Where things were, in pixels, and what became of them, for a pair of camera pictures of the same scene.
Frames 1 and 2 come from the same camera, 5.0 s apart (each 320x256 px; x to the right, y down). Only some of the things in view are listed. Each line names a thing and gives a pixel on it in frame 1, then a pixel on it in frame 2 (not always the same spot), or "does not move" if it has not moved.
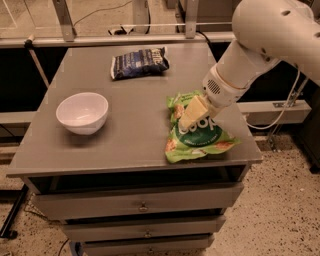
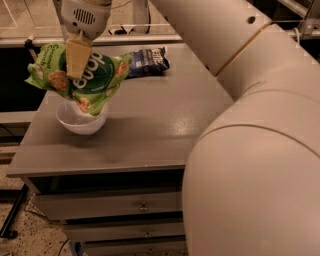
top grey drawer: x=87 y=205 does not move
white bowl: x=83 y=113 does not move
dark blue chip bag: x=139 y=63 does not move
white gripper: x=218 y=90 → x=86 y=18
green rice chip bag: x=195 y=140 → x=92 y=93
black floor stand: x=18 y=196 does not move
